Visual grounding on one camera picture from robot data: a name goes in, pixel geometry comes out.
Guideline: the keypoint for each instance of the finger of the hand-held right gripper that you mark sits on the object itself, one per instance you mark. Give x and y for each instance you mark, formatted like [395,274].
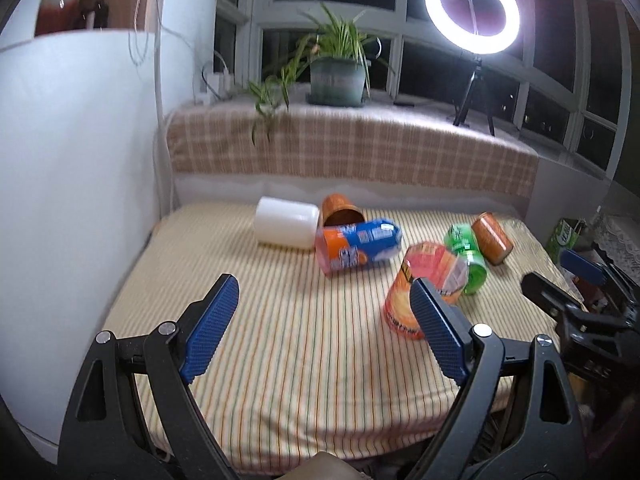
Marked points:
[582,265]
[547,292]

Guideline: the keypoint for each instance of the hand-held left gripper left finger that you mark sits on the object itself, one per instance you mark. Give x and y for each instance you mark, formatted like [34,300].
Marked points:
[212,325]

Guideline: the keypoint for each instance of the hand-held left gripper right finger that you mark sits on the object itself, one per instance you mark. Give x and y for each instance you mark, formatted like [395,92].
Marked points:
[440,332]

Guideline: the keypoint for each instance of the orange and pink cup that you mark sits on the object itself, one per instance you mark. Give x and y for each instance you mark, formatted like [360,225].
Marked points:
[425,275]

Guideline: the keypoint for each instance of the brown lidded cup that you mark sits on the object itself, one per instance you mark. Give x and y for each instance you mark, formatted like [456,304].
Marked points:
[492,240]

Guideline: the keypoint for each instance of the white cup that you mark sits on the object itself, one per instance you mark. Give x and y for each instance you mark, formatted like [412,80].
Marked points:
[285,222]

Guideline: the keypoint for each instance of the brown open cup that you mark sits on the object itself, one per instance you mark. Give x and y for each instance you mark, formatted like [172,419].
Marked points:
[340,210]

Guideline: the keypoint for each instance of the green box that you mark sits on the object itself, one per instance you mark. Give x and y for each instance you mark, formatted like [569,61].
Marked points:
[562,240]

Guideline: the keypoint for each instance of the white lace cloth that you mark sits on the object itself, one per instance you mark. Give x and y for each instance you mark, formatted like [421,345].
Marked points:
[620,232]

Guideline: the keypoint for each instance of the striped tablecloth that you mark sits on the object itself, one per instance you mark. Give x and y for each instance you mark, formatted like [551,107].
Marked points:
[300,335]

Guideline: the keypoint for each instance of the plaid cloth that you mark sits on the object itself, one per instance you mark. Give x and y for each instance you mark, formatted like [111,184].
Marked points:
[375,150]

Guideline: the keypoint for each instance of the black tripod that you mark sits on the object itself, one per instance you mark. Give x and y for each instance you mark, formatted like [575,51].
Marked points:
[474,85]

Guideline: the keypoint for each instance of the white cabinet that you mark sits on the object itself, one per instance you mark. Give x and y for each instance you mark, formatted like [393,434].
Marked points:
[75,160]

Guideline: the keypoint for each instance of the black remote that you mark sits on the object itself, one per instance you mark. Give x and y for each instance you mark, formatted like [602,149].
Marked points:
[404,104]

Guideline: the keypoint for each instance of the white power strip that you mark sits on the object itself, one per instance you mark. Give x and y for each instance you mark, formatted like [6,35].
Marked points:
[220,82]

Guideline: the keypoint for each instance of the potted spider plant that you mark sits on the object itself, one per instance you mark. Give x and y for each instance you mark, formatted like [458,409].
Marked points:
[335,77]

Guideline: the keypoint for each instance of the dark bottle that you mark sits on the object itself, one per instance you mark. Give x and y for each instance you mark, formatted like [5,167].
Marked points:
[95,15]

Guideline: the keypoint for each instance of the white window frame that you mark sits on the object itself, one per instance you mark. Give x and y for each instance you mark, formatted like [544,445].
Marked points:
[395,30]

